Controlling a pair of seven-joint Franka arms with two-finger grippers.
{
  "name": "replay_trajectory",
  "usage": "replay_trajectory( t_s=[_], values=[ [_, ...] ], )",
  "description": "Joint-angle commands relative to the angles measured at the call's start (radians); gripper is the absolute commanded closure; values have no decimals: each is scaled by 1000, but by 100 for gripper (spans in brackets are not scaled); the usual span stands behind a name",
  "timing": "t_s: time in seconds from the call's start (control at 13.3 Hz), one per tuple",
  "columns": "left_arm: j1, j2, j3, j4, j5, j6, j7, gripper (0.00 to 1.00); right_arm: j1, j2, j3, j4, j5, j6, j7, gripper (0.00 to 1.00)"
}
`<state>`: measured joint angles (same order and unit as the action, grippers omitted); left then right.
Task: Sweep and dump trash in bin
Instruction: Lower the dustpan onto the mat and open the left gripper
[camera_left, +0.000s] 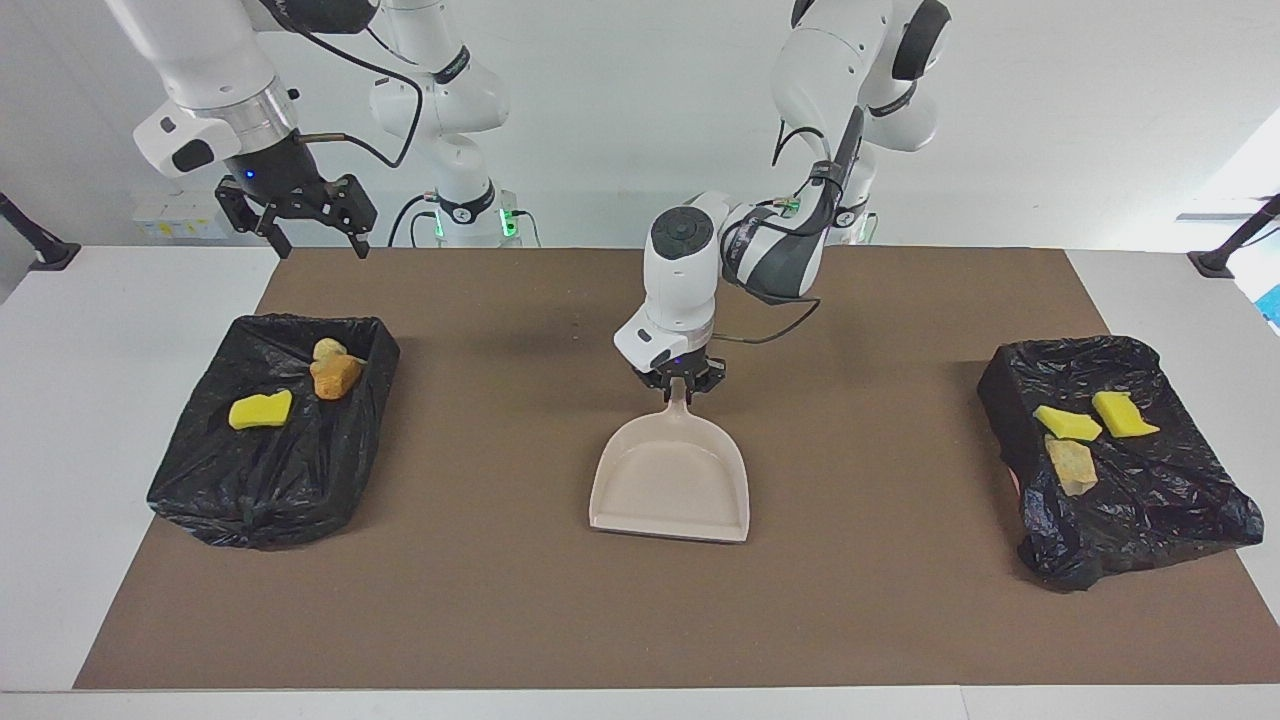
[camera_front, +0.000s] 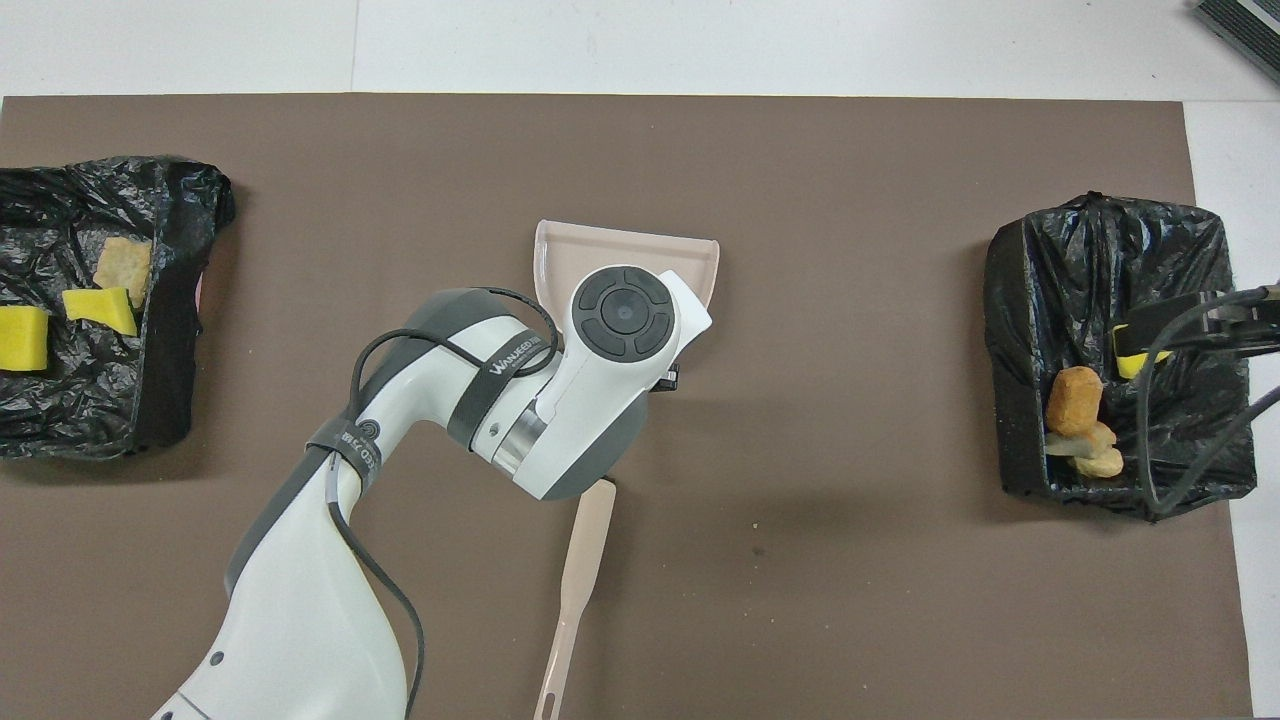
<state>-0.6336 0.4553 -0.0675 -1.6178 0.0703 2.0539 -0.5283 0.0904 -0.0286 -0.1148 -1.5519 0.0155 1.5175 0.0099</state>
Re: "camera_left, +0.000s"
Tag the striped orange croissant piece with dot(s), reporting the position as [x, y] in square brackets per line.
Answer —
[1070, 465]

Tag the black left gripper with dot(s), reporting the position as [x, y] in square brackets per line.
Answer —
[680, 372]

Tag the white wall box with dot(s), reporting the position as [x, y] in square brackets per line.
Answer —
[170, 222]

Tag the black bag-lined trash bin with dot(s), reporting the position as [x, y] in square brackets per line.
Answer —
[270, 470]
[1150, 510]

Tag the yellow sponge piece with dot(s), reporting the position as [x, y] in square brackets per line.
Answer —
[1125, 413]
[260, 410]
[1068, 423]

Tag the crusty bread chunk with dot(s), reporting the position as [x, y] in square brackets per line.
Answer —
[328, 349]

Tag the beige plastic dustpan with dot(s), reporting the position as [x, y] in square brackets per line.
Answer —
[670, 485]

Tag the brown table mat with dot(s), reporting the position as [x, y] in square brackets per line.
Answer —
[600, 620]

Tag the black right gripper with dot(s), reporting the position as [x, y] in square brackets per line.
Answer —
[275, 168]

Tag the blue plastic item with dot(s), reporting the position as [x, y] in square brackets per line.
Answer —
[1273, 305]

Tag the brown bread roll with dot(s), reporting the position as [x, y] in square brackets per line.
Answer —
[335, 378]

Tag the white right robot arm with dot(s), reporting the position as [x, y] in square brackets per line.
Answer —
[450, 90]

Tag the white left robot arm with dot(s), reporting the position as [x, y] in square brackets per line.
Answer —
[680, 280]

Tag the black camera stand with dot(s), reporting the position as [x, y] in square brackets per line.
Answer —
[50, 256]
[1215, 263]

